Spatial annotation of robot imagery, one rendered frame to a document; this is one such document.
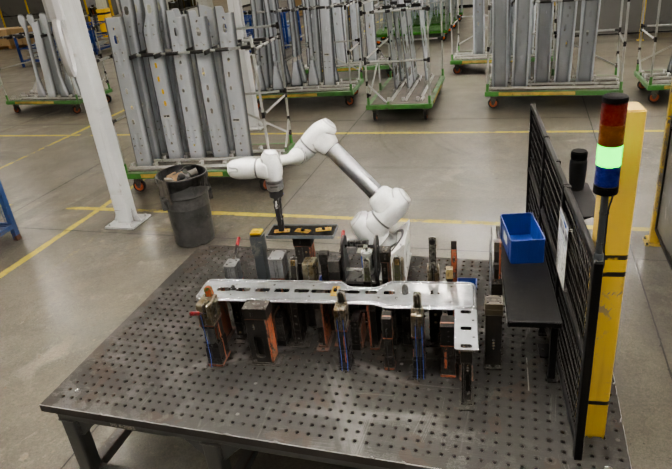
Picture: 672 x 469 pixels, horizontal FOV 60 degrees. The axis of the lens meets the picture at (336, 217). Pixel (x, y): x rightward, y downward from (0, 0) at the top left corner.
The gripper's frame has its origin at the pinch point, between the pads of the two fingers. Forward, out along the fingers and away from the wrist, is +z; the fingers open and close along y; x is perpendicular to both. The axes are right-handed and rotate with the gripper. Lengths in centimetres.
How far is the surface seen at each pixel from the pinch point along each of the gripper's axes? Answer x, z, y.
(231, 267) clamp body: -26.5, 14.7, 16.8
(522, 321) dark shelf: 107, 17, 78
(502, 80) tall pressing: 268, 82, -617
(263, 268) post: -13.4, 26.1, 0.4
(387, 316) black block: 52, 21, 62
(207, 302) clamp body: -32, 15, 49
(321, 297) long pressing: 21, 20, 43
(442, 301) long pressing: 78, 20, 54
